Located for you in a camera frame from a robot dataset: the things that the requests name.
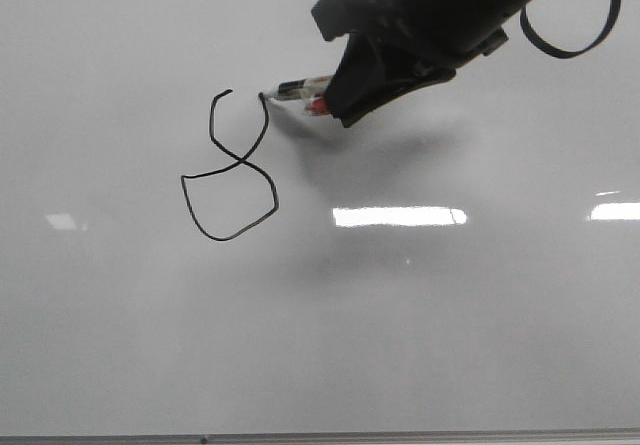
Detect black cable loop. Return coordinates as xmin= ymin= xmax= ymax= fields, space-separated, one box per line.
xmin=518 ymin=0 xmax=623 ymax=59

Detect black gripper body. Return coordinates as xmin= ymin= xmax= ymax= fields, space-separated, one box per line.
xmin=311 ymin=0 xmax=532 ymax=60

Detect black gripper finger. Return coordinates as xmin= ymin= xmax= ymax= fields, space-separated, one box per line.
xmin=324 ymin=33 xmax=394 ymax=120
xmin=341 ymin=63 xmax=456 ymax=128

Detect white whiteboard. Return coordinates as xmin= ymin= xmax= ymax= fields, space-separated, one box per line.
xmin=1 ymin=0 xmax=639 ymax=435

